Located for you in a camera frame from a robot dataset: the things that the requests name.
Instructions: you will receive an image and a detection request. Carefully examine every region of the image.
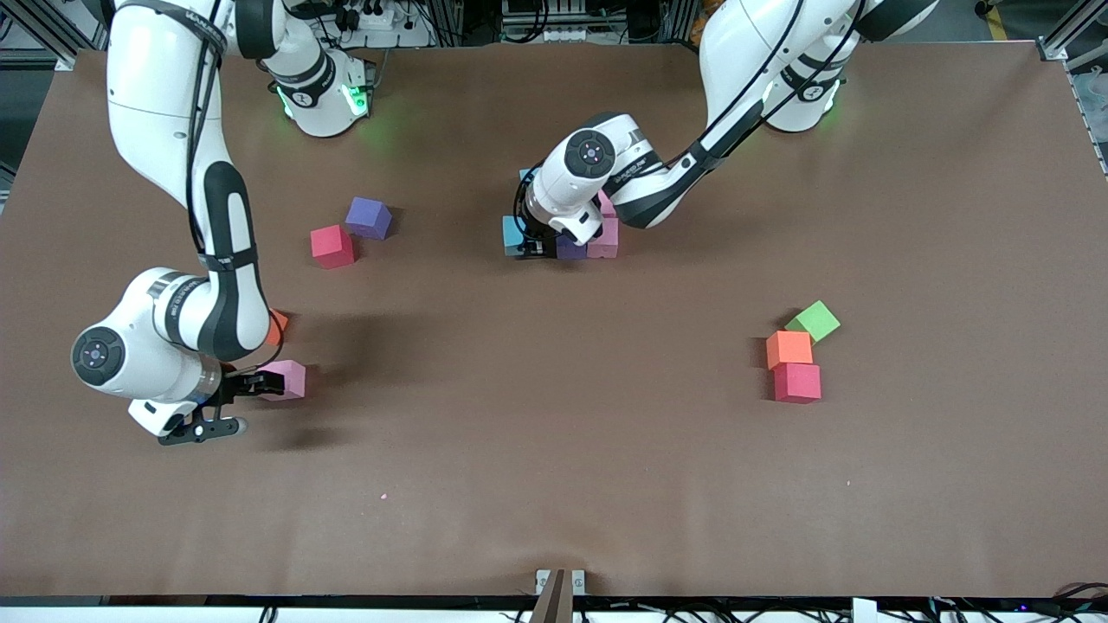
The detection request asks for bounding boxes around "red foam cube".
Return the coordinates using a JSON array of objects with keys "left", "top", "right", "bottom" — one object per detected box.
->
[
  {"left": 310, "top": 224, "right": 356, "bottom": 270},
  {"left": 772, "top": 363, "right": 822, "bottom": 405}
]

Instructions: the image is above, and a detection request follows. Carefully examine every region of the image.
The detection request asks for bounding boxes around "grey metal camera bracket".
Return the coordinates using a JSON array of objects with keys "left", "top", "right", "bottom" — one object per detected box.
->
[{"left": 530, "top": 568, "right": 587, "bottom": 623}]

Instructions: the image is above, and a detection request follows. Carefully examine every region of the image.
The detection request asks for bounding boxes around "white power strip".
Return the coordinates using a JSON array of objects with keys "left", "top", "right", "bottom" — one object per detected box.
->
[
  {"left": 519, "top": 24, "right": 598, "bottom": 44},
  {"left": 333, "top": 0, "right": 434, "bottom": 49}
]

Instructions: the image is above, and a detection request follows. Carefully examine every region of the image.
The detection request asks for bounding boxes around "green foam cube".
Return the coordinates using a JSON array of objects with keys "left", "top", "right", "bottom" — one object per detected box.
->
[{"left": 784, "top": 299, "right": 841, "bottom": 344}]

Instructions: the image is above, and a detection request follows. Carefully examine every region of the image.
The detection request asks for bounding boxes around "aluminium frame profile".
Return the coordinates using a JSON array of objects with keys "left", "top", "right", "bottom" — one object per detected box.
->
[
  {"left": 17, "top": 0, "right": 131, "bottom": 72},
  {"left": 1039, "top": 0, "right": 1108, "bottom": 63}
]

